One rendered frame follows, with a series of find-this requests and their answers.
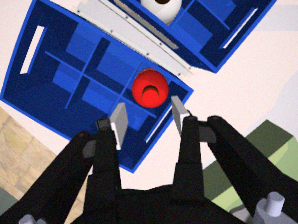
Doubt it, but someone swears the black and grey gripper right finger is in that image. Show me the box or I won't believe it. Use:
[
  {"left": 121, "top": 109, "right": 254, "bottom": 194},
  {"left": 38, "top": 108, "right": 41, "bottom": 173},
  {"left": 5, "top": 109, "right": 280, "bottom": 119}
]
[{"left": 164, "top": 96, "right": 298, "bottom": 224}]

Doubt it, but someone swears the blue crate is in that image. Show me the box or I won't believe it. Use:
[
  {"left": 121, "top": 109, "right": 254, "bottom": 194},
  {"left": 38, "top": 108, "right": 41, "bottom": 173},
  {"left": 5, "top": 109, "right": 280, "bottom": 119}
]
[
  {"left": 109, "top": 0, "right": 277, "bottom": 74},
  {"left": 0, "top": 0, "right": 194, "bottom": 174}
]

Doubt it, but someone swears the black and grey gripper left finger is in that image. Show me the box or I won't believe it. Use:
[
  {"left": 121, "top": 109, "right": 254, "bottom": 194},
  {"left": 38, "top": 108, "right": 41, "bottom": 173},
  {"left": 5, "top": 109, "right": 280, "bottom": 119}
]
[{"left": 0, "top": 102, "right": 128, "bottom": 224}]

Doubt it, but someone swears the white bottle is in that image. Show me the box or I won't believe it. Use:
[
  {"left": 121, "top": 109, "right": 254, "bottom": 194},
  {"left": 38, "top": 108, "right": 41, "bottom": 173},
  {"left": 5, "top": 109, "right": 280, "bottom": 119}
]
[{"left": 140, "top": 0, "right": 182, "bottom": 26}]

